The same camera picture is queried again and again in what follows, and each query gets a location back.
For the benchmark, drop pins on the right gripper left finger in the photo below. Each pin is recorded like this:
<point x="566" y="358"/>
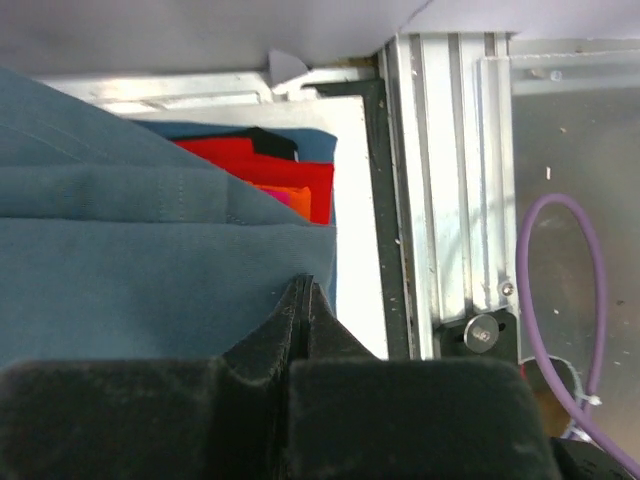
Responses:
<point x="214" y="418"/>

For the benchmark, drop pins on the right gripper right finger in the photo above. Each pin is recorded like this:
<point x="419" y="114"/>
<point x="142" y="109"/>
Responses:
<point x="352" y="416"/>

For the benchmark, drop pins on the teal grey t-shirt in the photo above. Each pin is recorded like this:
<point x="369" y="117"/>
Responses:
<point x="117" y="244"/>

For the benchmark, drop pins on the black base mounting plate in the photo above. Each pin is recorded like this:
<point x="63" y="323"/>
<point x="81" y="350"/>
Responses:
<point x="390" y="259"/>

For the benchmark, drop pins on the folded orange t-shirt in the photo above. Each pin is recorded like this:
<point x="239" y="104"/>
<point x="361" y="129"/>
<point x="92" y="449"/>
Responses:
<point x="301" y="199"/>

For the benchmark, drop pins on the folded magenta t-shirt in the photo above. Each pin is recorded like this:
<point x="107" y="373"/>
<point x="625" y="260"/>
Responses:
<point x="282" y="196"/>

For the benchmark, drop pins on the folded red t-shirt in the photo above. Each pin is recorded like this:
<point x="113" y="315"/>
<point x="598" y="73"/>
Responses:
<point x="237" y="157"/>

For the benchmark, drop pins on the aluminium frame rail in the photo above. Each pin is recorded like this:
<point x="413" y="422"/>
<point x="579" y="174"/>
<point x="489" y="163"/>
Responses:
<point x="449" y="110"/>

